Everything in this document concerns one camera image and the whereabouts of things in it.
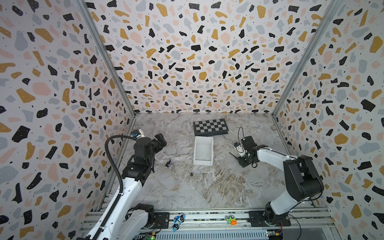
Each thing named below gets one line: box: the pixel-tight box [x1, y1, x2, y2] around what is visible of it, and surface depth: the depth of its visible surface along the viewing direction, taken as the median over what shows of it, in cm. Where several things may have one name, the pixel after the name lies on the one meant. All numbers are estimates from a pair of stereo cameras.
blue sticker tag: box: [172, 214, 186, 232], surface depth 74 cm
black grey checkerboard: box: [193, 118, 229, 136], surface depth 112 cm
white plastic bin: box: [193, 136, 214, 166], surface depth 100 cm
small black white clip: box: [165, 158, 173, 169], surface depth 91 cm
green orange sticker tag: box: [225, 215, 237, 226], surface depth 74 cm
